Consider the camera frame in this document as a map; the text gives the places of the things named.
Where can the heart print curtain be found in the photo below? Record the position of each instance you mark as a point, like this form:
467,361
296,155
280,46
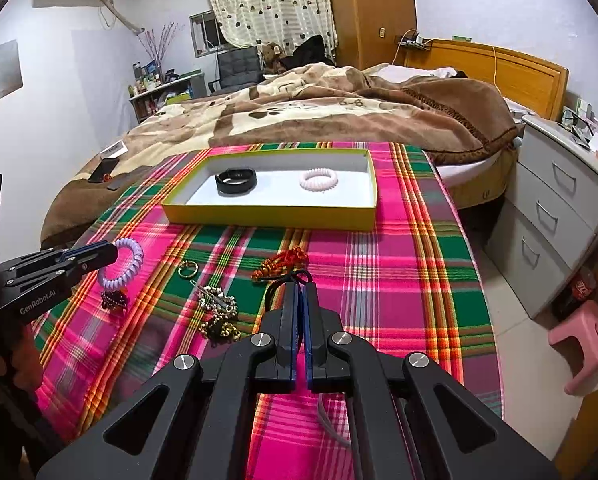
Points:
269,5

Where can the purple flower branches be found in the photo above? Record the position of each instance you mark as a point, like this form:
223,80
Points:
158,42

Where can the person's left hand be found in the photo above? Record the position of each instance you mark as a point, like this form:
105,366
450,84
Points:
26,360

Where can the pink plastic stool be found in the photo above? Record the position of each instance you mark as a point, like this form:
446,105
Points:
584,345

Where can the black phone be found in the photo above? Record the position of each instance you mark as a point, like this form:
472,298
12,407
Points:
104,170

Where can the window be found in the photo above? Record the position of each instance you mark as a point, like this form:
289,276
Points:
206,32

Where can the white pillow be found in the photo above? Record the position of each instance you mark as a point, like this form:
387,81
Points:
414,71

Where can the brown teddy bear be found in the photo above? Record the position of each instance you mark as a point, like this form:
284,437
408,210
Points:
270,55

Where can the yellow-green shallow box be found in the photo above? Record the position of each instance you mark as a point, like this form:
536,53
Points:
279,185

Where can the small wall shelf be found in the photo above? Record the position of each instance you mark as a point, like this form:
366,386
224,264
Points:
413,40

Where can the black chair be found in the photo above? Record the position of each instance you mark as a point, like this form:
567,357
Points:
236,67

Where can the dark remote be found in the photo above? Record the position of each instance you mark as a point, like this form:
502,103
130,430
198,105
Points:
124,181

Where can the red hair clip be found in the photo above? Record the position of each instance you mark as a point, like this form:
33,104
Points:
284,260

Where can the eyeglasses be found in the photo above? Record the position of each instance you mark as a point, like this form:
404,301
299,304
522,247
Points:
576,122

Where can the brown printed blanket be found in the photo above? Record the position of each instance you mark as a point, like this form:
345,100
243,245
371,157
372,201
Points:
304,110

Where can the black wristband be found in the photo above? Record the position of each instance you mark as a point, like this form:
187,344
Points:
236,181

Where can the wooden bed headboard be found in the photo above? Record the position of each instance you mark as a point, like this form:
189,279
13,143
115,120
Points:
524,77

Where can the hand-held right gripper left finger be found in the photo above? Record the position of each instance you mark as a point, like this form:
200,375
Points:
291,340

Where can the branch wall decal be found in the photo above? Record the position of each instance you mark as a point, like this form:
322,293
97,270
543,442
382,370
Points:
121,12

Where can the pink and green plaid cloth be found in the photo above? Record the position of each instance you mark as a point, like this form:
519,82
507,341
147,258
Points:
404,285

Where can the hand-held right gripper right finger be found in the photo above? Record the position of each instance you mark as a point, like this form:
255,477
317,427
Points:
313,350

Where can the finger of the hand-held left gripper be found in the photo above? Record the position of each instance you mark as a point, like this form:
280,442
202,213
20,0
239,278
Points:
86,265
86,250

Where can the wooden wardrobe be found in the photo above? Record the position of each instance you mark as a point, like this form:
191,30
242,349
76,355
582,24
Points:
369,10

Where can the shelf with bottles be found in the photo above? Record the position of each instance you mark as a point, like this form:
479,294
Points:
154,95

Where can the black clothing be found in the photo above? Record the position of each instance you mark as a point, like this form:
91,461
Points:
311,50

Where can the red bottle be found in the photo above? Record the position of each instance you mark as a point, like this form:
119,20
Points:
583,285

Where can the white drawer nightstand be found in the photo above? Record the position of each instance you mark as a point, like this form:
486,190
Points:
554,200

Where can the white card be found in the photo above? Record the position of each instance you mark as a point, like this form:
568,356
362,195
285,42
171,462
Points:
114,149

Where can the silver crown ornament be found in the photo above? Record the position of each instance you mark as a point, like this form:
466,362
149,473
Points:
218,302

